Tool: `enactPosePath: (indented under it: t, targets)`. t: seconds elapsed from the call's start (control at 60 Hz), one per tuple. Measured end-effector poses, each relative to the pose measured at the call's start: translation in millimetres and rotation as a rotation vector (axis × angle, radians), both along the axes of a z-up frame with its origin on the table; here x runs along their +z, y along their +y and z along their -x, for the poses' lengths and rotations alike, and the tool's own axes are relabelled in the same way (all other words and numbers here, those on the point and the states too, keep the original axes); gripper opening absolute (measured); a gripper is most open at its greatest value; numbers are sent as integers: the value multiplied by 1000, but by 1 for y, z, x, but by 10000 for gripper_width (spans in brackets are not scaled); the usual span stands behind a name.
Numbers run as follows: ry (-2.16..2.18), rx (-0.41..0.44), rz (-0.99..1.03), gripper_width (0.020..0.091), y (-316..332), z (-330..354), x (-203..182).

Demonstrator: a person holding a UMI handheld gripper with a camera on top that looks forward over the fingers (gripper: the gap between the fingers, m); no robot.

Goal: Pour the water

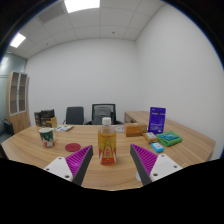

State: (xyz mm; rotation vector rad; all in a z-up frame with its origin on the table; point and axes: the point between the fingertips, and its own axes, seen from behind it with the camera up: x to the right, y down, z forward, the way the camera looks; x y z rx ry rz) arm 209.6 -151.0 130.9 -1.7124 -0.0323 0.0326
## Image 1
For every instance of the purple standing package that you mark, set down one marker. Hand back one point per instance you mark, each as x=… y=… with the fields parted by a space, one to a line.
x=156 y=120

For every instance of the yellow-labelled clear drink bottle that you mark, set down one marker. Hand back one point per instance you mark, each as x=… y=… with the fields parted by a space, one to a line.
x=107 y=145

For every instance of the narrow ceiling light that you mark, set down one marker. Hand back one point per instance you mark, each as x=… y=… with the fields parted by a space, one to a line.
x=17 y=40

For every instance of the green and white mug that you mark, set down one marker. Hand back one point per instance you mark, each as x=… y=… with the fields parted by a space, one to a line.
x=46 y=137

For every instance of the orange-brown box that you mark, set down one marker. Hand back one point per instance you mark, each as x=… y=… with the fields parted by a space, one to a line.
x=135 y=130

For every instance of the wooden shelf unit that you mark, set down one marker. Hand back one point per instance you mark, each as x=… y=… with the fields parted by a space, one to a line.
x=18 y=121

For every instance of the black mesh-back office chair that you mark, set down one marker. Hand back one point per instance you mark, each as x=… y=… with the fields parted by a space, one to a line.
x=103 y=113

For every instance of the round white disc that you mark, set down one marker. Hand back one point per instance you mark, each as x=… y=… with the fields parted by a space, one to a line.
x=120 y=129

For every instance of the small beige box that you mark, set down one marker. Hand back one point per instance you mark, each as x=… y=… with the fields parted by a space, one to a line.
x=150 y=137

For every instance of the flat round red coaster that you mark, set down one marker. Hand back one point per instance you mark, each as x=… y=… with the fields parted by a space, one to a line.
x=73 y=147

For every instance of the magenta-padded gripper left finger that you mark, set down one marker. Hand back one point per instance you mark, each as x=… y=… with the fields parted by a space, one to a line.
x=78 y=160

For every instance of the ceiling air vent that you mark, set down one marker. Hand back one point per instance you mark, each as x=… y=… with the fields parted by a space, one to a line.
x=50 y=12

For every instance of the white printed leaflet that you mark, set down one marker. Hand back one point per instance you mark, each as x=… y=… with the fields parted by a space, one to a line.
x=64 y=128

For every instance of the brown cardboard box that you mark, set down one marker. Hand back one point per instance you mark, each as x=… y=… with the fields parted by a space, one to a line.
x=50 y=123

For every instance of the large square ceiling light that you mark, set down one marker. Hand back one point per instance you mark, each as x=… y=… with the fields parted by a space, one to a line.
x=82 y=5

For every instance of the black flat box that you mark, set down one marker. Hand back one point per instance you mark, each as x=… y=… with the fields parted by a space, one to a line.
x=47 y=113

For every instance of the small blue box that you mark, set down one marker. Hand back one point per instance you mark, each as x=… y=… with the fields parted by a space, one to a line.
x=157 y=147

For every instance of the black padded office chair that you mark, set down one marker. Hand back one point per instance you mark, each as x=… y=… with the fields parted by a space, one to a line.
x=74 y=115

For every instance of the tall dark printed box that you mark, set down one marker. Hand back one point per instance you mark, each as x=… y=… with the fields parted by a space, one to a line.
x=37 y=119

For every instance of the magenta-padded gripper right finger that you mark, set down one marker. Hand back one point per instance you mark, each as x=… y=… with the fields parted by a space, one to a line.
x=146 y=160

